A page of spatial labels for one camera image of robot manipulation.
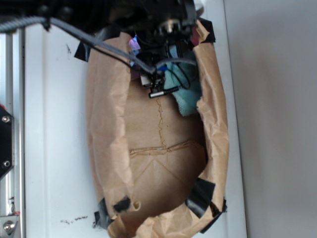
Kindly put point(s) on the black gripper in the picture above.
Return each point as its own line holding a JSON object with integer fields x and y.
{"x": 163, "y": 21}

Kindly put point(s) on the teal terry cloth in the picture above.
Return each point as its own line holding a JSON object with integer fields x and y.
{"x": 186, "y": 78}

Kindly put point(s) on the brown paper bag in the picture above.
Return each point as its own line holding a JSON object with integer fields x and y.
{"x": 157, "y": 174}

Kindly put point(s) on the black mounting plate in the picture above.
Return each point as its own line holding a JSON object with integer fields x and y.
{"x": 5, "y": 142}

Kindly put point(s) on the white plastic tray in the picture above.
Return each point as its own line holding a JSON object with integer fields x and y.
{"x": 59, "y": 192}

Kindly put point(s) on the small silver wrist camera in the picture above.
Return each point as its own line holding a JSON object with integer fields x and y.
{"x": 155, "y": 82}

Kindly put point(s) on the aluminium frame rail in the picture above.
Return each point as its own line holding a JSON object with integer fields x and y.
{"x": 12, "y": 87}

